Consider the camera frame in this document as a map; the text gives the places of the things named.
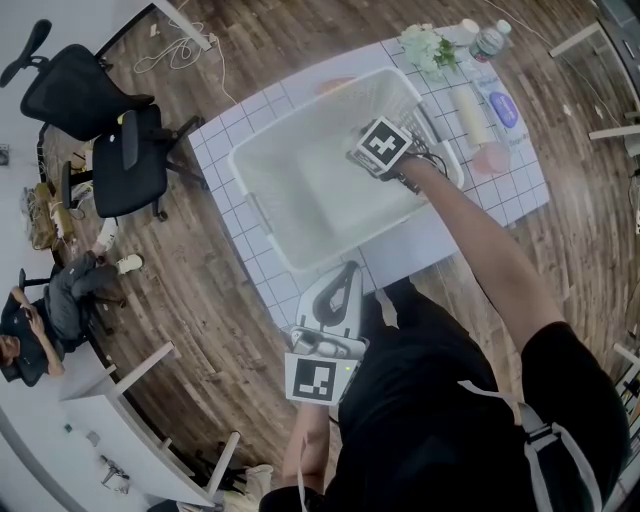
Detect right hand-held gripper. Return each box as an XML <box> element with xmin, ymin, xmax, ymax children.
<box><xmin>346</xmin><ymin>115</ymin><xmax>418</xmax><ymax>182</ymax></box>

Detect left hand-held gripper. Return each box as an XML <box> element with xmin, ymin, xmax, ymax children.
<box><xmin>283</xmin><ymin>259</ymin><xmax>372</xmax><ymax>407</ymax></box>

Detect white plastic tub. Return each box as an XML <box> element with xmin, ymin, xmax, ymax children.
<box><xmin>227</xmin><ymin>66</ymin><xmax>465</xmax><ymax>274</ymax></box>

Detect person's right forearm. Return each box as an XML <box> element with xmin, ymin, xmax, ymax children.
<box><xmin>398</xmin><ymin>154</ymin><xmax>567</xmax><ymax>352</ymax></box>

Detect person's left forearm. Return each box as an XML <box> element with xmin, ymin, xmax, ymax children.
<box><xmin>281</xmin><ymin>401</ymin><xmax>335</xmax><ymax>495</ymax></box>

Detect olive green box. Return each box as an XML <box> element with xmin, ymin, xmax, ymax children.
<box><xmin>31</xmin><ymin>181</ymin><xmax>77</xmax><ymax>252</ymax></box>

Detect cream cylindrical roll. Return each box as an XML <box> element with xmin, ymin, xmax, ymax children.
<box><xmin>447</xmin><ymin>85</ymin><xmax>494</xmax><ymax>148</ymax></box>

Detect white grid tablecloth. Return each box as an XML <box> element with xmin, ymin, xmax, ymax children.
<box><xmin>186</xmin><ymin>26</ymin><xmax>552</xmax><ymax>332</ymax></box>

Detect white flower bouquet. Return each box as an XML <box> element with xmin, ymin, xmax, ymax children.
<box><xmin>399</xmin><ymin>22</ymin><xmax>459</xmax><ymax>82</ymax></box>

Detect pink round container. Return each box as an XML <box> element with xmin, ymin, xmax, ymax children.
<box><xmin>471</xmin><ymin>141</ymin><xmax>513</xmax><ymax>176</ymax></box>

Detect package with purple label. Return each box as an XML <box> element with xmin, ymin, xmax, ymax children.
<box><xmin>471</xmin><ymin>74</ymin><xmax>532</xmax><ymax>149</ymax></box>

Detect small white round container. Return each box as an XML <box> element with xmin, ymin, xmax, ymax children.
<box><xmin>456</xmin><ymin>18</ymin><xmax>482</xmax><ymax>47</ymax></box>

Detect clear plastic water bottle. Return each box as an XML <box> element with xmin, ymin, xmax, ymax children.
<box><xmin>468</xmin><ymin>18</ymin><xmax>514</xmax><ymax>64</ymax></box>

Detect person's black clothing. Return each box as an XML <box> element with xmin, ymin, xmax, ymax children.
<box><xmin>258</xmin><ymin>277</ymin><xmax>632</xmax><ymax>512</ymax></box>

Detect beige cloth bag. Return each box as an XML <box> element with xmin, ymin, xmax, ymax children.
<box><xmin>221</xmin><ymin>463</ymin><xmax>276</xmax><ymax>512</ymax></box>

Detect wooden desk white legs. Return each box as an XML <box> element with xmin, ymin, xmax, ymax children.
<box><xmin>94</xmin><ymin>0</ymin><xmax>215</xmax><ymax>57</ymax></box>

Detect dark desk white legs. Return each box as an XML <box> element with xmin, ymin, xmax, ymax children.
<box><xmin>547</xmin><ymin>0</ymin><xmax>640</xmax><ymax>145</ymax></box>

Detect black mesh office chair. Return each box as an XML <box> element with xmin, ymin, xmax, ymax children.
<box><xmin>0</xmin><ymin>18</ymin><xmax>210</xmax><ymax>223</ymax></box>

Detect white curved desk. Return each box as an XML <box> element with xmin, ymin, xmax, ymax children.
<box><xmin>0</xmin><ymin>341</ymin><xmax>242</xmax><ymax>512</ymax></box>

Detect metal clamp tool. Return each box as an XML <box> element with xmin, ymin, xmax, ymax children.
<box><xmin>99</xmin><ymin>454</ymin><xmax>132</xmax><ymax>496</ymax></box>

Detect dark shelf rack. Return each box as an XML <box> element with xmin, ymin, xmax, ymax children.
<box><xmin>611</xmin><ymin>341</ymin><xmax>640</xmax><ymax>502</ymax></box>

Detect thin white strap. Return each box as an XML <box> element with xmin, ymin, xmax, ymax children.
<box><xmin>296</xmin><ymin>434</ymin><xmax>309</xmax><ymax>512</ymax></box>

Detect coiled white cable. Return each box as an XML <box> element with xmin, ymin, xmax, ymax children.
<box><xmin>133</xmin><ymin>0</ymin><xmax>239</xmax><ymax>107</ymax></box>

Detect grey shoulder strap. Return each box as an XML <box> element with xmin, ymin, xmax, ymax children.
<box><xmin>456</xmin><ymin>379</ymin><xmax>604</xmax><ymax>512</ymax></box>

